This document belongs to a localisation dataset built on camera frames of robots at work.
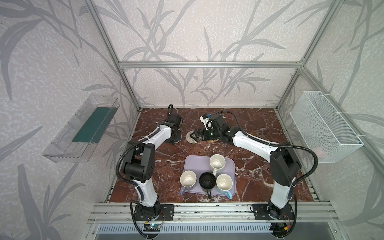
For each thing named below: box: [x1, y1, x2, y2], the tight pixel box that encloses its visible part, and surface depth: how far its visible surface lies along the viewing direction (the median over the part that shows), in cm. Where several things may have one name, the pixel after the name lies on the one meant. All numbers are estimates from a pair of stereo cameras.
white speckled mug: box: [209, 154, 226, 177], surface depth 86 cm
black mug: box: [199, 172, 217, 199], surface depth 78 cm
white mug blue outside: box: [216, 173, 233, 200], surface depth 77 cm
